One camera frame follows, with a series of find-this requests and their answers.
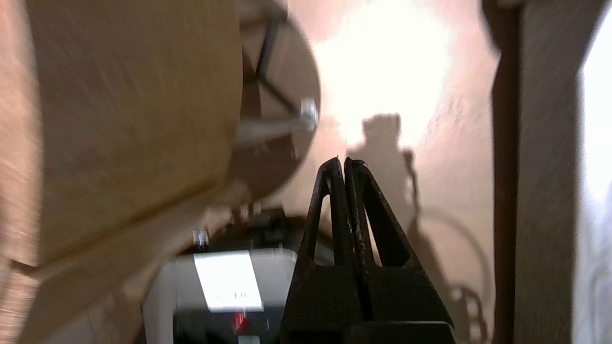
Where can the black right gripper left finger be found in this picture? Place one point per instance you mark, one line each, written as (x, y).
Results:
(320, 296)

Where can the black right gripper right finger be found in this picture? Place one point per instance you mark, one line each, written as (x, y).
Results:
(401, 291)

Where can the curved wooden table drawer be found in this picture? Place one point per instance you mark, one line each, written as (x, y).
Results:
(134, 119)

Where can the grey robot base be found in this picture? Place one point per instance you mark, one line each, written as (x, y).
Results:
(220, 286)

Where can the white bed sheet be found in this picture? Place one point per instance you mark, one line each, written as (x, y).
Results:
(597, 191)

